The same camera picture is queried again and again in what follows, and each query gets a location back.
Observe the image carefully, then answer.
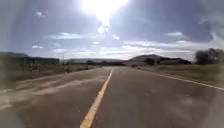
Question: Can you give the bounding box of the dark hill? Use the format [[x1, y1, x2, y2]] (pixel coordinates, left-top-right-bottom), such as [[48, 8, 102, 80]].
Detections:
[[124, 54, 192, 66]]

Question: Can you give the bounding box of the clump of trees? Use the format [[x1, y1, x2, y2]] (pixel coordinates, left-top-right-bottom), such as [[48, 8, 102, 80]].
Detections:
[[194, 47, 224, 66]]

